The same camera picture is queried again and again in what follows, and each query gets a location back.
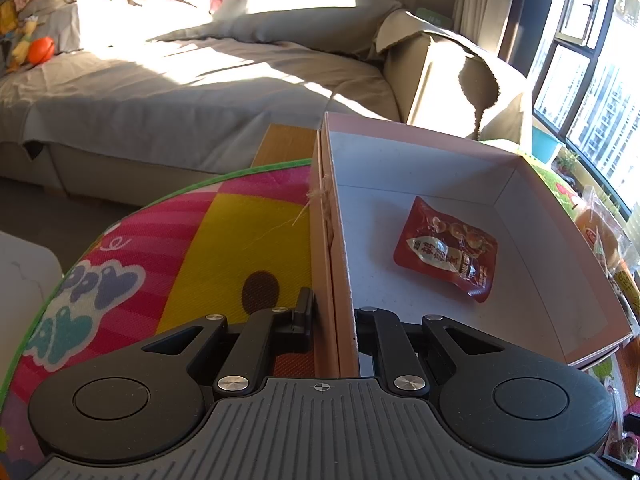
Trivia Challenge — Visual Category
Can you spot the red snack packet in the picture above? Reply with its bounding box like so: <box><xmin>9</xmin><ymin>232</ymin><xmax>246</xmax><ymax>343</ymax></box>
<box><xmin>393</xmin><ymin>196</ymin><xmax>498</xmax><ymax>304</ymax></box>

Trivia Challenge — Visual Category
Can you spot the bread bun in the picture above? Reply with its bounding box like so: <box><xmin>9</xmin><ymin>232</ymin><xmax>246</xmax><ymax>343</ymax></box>
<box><xmin>574</xmin><ymin>185</ymin><xmax>639</xmax><ymax>337</ymax></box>

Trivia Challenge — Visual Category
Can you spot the pink cardboard box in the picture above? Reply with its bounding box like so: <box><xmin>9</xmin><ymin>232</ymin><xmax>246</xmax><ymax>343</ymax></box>
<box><xmin>309</xmin><ymin>113</ymin><xmax>632</xmax><ymax>377</ymax></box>

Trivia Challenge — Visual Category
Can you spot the colourful cartoon play mat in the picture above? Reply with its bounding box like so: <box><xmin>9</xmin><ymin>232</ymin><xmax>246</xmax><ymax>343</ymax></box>
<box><xmin>0</xmin><ymin>136</ymin><xmax>640</xmax><ymax>480</ymax></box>

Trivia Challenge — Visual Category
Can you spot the blue plastic bucket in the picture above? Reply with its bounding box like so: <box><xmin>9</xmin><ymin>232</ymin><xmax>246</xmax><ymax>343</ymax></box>
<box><xmin>532</xmin><ymin>127</ymin><xmax>563</xmax><ymax>165</ymax></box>

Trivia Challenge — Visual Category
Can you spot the bed with grey sheet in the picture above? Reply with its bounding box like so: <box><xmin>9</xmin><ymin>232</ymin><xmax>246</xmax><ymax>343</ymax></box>
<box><xmin>0</xmin><ymin>0</ymin><xmax>402</xmax><ymax>208</ymax></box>

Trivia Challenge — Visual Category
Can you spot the beige covered armchair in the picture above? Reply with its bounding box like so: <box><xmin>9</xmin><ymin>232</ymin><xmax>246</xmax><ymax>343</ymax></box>
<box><xmin>375</xmin><ymin>10</ymin><xmax>533</xmax><ymax>152</ymax></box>

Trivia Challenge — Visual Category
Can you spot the orange toy ball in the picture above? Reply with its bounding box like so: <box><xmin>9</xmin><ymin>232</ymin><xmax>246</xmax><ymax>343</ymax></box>
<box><xmin>27</xmin><ymin>37</ymin><xmax>55</xmax><ymax>65</ymax></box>

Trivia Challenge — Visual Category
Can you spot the yellow plush toy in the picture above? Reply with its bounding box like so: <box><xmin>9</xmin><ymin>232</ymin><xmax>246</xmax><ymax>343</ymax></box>
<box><xmin>8</xmin><ymin>15</ymin><xmax>39</xmax><ymax>72</ymax></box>

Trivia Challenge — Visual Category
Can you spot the grey pillow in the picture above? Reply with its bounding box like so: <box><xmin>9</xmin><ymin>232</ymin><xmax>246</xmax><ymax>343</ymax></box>
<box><xmin>156</xmin><ymin>0</ymin><xmax>401</xmax><ymax>60</ymax></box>

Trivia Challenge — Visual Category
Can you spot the window frame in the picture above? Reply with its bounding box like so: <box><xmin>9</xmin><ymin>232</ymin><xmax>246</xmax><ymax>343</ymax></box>
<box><xmin>528</xmin><ymin>0</ymin><xmax>639</xmax><ymax>217</ymax></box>

